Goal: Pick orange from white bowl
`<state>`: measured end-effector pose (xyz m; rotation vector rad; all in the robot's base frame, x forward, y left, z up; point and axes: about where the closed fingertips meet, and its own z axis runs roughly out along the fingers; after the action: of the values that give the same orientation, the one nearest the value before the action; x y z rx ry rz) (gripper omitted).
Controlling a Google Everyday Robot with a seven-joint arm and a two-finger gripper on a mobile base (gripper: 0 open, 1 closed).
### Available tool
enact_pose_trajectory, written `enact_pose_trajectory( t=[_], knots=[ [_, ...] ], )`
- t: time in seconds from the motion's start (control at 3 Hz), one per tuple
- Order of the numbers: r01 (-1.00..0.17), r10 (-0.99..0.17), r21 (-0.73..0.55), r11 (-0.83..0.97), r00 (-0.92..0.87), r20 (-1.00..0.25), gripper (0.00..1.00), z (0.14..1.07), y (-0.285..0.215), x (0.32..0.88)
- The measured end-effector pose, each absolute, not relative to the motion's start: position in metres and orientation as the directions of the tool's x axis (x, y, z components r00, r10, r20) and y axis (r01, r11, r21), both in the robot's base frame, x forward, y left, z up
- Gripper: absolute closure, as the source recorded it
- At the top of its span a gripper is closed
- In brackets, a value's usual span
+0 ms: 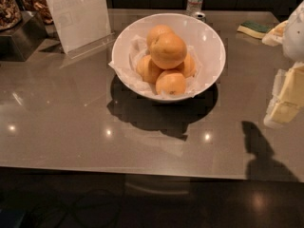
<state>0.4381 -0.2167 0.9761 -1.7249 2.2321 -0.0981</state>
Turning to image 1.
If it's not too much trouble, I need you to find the white ceramic bowl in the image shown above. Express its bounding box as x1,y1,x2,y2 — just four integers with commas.
116,13,226,91

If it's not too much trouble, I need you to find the yellow green sponge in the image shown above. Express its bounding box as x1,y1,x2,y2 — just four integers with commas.
237,21,271,39

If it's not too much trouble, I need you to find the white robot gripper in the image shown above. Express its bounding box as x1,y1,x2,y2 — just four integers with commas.
262,1,304,128

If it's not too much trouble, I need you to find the white paper bowl liner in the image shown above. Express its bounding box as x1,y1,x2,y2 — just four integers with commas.
110,35,206,103

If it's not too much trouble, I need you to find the glass jar of nuts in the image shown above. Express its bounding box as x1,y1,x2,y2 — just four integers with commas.
0,0,22,30

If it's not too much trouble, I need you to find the metal can top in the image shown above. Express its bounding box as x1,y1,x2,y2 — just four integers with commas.
192,11,206,23

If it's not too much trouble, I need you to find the dark metal stand block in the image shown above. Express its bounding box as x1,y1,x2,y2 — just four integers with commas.
0,11,48,62

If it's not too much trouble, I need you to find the orange fruit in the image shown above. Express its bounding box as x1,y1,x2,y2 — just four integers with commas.
156,69,186,95
150,33,187,69
146,25,174,47
176,54,196,78
136,55,162,84

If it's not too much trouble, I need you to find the clear acrylic sign holder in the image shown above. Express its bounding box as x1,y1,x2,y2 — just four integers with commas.
47,0,114,58

